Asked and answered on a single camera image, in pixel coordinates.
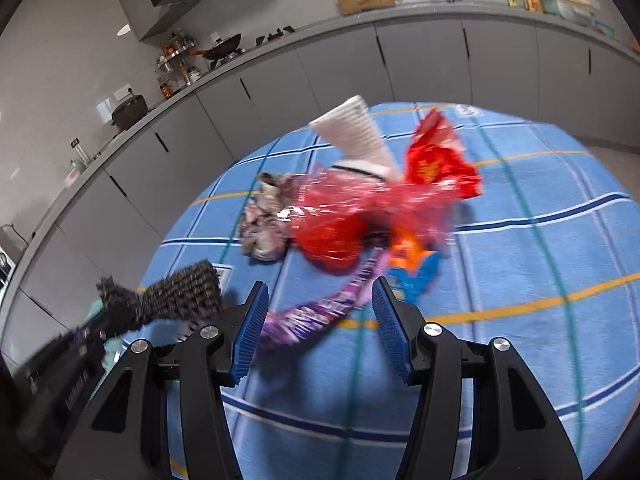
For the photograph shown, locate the orange and blue wrapper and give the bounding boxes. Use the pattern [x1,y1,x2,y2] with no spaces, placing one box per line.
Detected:
[387,235,442,306]

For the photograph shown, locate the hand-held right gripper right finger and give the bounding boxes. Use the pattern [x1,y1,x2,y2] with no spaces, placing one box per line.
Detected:
[371,276,583,480]

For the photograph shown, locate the white ribbed rolled towel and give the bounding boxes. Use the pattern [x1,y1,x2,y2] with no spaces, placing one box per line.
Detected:
[309,95,396,168]

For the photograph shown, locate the blue plaid tablecloth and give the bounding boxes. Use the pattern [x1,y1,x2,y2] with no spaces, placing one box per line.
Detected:
[135,101,640,480]

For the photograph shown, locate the clear red-print plastic bag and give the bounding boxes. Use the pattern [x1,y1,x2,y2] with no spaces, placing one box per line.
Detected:
[287,167,453,248]

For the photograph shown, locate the black rice cooker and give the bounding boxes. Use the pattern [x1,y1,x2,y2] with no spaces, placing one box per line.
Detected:
[111,94,149,128]

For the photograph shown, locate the gas stove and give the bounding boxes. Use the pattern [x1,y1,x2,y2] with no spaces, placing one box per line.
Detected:
[207,25,296,68]

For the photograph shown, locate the purple snack wrapper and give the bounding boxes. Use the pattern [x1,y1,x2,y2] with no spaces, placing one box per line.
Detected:
[255,247,393,348]

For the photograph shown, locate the metal corner spice rack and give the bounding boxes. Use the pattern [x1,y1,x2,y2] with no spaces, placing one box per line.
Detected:
[155,27,201,86]

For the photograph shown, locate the grey lower kitchen cabinets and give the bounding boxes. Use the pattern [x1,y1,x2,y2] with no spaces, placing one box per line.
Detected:
[0,7,640,361]

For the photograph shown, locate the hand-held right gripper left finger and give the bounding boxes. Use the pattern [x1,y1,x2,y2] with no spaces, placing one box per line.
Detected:
[54,280,271,480]

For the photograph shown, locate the black wok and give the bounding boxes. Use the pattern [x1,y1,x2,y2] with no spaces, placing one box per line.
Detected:
[189,33,242,63]

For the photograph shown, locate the spice rack with bottles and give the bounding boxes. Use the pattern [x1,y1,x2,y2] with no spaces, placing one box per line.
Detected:
[156,27,201,100]

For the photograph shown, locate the red foil wrapper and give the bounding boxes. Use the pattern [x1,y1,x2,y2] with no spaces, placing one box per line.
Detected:
[404,109,483,200]

